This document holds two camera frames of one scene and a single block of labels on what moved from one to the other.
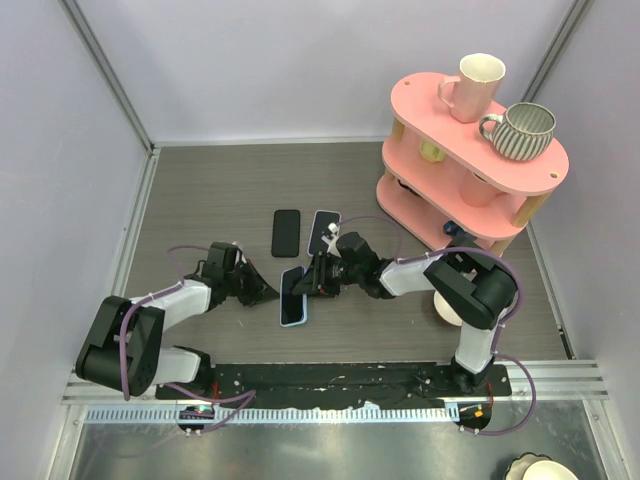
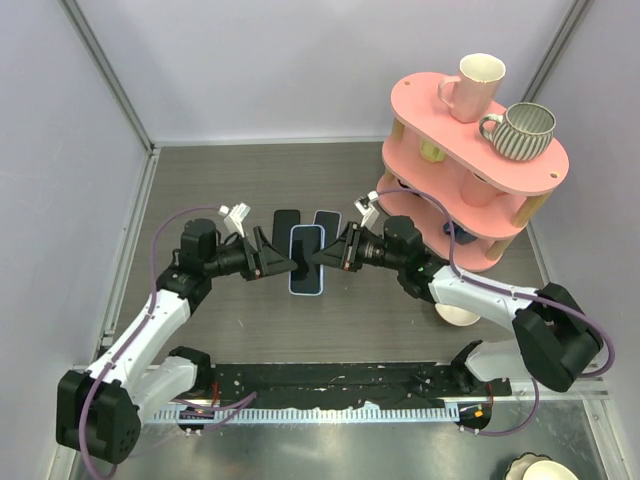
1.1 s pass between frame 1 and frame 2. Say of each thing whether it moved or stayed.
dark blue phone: moved
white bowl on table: stayed
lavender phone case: stayed
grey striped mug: stayed
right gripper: moved
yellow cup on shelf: stayed
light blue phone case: moved
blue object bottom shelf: stayed
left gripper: moved
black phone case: stayed
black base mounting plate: stayed
